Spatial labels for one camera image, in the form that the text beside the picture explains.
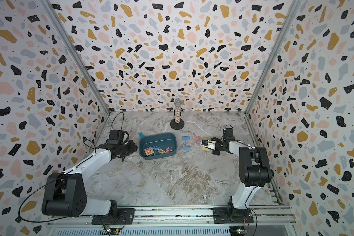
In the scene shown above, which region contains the teal plastic storage box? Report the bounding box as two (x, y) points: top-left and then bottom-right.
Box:
(139, 132), (178, 160)

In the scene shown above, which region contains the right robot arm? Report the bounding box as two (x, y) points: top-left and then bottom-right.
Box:
(201, 126), (272, 210)

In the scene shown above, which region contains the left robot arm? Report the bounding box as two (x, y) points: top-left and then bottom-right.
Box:
(41, 140), (138, 219)

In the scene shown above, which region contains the microphone on black stand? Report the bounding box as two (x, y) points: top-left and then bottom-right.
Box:
(170, 98), (184, 130)

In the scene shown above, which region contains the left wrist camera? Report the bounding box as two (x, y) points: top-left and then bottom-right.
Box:
(107, 130), (124, 145)

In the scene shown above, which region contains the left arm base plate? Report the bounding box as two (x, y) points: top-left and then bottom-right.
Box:
(91, 208), (135, 225)

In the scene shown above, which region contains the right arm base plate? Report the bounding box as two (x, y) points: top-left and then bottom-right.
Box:
(212, 207), (254, 224)

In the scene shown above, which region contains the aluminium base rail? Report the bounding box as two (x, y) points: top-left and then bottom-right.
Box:
(46, 205), (300, 236)

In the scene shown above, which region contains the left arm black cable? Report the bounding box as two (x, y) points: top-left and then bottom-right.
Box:
(18, 111), (129, 223)

